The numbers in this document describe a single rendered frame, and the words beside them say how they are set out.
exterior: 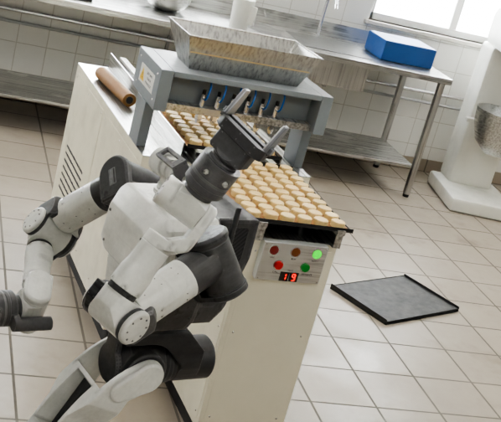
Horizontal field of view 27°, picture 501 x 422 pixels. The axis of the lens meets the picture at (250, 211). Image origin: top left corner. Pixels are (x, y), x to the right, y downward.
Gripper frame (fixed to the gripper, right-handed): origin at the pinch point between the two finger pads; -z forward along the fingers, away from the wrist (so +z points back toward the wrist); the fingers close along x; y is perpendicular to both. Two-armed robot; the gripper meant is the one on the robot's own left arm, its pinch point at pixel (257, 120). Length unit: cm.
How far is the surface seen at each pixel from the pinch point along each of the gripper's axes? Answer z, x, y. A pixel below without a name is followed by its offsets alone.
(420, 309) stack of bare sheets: 108, -26, 343
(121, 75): 98, 141, 242
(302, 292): 75, -5, 149
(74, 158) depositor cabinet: 140, 130, 232
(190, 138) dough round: 73, 72, 176
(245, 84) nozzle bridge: 44, 70, 181
